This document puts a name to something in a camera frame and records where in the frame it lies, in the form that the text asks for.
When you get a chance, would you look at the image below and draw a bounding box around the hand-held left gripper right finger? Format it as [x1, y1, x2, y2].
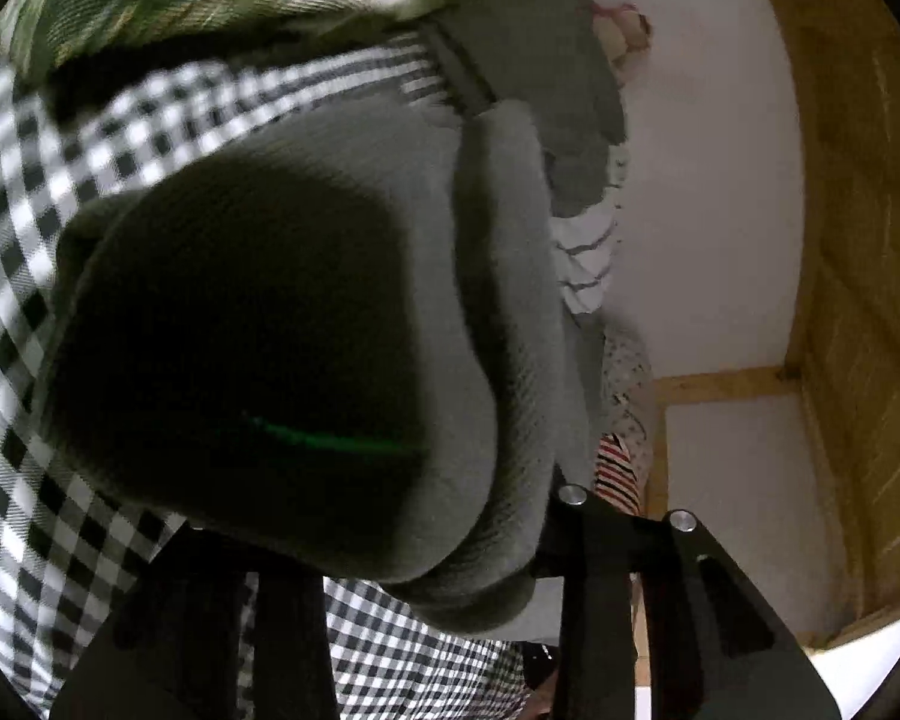
[531, 484, 845, 720]

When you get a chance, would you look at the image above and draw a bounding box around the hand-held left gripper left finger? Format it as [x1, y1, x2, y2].
[51, 521, 338, 720]

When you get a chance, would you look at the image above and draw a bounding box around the large gray knit garment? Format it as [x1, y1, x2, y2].
[34, 97, 608, 635]

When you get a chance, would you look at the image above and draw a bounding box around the red white striped cloth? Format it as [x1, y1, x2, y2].
[594, 431, 642, 517]

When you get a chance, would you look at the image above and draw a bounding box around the black white checked bedsheet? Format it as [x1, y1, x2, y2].
[0, 34, 571, 720]

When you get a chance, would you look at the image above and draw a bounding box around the folded gray cloth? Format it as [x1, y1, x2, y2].
[412, 0, 631, 222]

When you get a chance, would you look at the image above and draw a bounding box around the stuffed doll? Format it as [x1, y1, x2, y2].
[589, 1, 655, 68]

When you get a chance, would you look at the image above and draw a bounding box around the wooden frame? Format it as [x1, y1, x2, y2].
[641, 0, 900, 653]

